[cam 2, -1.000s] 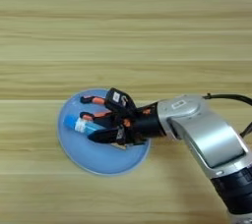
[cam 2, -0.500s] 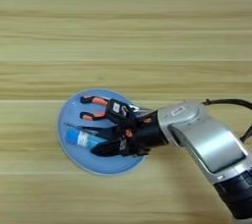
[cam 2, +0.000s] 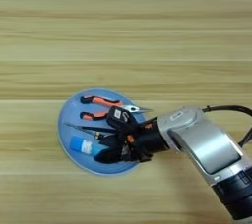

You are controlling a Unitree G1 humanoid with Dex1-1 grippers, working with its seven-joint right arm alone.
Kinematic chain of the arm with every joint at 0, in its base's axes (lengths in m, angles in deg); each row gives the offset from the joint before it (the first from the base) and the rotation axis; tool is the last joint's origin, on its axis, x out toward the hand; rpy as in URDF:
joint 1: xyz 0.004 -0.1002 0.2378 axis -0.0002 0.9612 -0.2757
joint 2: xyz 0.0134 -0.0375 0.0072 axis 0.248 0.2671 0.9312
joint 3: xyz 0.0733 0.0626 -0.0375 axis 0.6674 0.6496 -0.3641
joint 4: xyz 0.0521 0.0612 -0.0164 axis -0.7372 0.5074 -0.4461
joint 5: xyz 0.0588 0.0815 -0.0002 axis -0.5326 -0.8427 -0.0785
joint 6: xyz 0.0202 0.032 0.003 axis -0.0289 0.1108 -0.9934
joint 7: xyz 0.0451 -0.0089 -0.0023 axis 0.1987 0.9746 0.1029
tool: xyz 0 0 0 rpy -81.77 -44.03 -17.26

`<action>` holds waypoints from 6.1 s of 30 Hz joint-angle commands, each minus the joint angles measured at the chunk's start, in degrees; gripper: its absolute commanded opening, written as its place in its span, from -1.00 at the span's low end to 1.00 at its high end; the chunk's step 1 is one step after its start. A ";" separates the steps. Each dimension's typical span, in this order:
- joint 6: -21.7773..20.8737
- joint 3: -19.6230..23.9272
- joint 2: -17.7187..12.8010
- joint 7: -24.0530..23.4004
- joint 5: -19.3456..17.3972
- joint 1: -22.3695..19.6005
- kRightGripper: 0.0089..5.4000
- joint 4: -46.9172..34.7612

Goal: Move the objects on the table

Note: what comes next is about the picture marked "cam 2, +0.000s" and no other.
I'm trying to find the round blue plate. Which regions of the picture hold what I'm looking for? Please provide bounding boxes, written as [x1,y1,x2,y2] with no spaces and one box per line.
[57,87,153,177]

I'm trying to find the blue glue stick tube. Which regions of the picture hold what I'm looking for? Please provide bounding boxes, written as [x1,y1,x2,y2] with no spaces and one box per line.
[69,135,111,158]

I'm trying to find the orange black handled pliers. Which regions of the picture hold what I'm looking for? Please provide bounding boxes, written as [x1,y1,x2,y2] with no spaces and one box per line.
[79,94,154,122]

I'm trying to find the black box with white label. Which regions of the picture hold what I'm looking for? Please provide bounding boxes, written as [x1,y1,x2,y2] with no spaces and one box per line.
[105,105,140,135]

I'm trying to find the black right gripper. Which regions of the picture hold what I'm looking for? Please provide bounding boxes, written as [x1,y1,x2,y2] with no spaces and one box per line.
[93,119,171,165]

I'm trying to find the black tweezers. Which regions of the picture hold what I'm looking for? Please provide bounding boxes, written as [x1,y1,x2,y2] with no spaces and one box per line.
[63,122,116,135]

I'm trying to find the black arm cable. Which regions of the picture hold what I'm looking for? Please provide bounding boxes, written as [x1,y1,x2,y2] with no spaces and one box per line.
[201,104,252,147]

